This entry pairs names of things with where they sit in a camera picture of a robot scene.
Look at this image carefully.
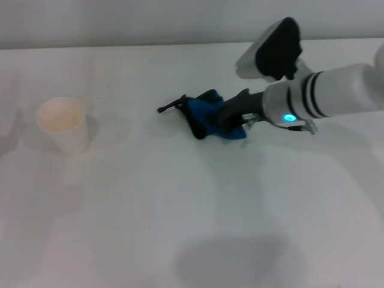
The blue rag with black trim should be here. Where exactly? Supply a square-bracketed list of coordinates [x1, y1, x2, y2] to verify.
[157, 89, 248, 141]

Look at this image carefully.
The white paper cup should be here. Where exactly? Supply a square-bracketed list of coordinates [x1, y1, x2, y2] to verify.
[36, 96, 91, 155]

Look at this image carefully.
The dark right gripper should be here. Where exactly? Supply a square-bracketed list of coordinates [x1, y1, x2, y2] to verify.
[217, 88, 265, 133]

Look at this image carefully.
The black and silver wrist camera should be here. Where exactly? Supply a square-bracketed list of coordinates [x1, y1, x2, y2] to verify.
[235, 17, 303, 81]

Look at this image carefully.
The grey wrist cable with plug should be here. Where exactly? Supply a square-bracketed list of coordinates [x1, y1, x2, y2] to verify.
[287, 118, 319, 136]

